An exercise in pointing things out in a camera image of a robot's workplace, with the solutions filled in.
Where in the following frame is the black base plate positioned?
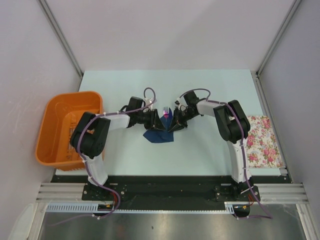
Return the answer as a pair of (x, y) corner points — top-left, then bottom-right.
(51, 175), (291, 207)

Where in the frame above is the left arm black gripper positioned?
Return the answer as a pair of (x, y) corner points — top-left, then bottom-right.
(135, 108), (166, 131)

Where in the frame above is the dark blue paper napkin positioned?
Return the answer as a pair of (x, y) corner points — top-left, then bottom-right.
(143, 114), (174, 144)

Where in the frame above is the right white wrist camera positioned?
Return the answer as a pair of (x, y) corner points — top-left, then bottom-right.
(174, 97), (181, 106)

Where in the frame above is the white slotted cable duct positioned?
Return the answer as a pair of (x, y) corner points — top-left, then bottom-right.
(46, 202), (250, 215)

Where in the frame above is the purple iridescent fork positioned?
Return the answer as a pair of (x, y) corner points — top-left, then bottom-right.
(163, 106), (170, 122)

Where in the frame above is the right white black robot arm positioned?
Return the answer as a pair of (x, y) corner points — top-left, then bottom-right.
(168, 89), (253, 201)

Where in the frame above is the floral cloth mat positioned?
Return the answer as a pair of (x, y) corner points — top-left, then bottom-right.
(246, 115), (285, 168)

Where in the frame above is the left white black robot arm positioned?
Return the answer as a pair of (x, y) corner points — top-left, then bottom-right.
(69, 97), (166, 200)

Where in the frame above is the orange plastic basket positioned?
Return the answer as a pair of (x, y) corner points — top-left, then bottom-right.
(35, 91), (103, 172)

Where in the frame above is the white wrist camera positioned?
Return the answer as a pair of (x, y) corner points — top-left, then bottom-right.
(143, 97), (157, 109)
(174, 97), (181, 106)

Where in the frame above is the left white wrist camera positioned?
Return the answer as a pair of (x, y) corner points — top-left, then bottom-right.
(143, 97), (157, 109)

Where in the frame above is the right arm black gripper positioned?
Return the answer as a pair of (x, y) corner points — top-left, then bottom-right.
(167, 108), (197, 133)

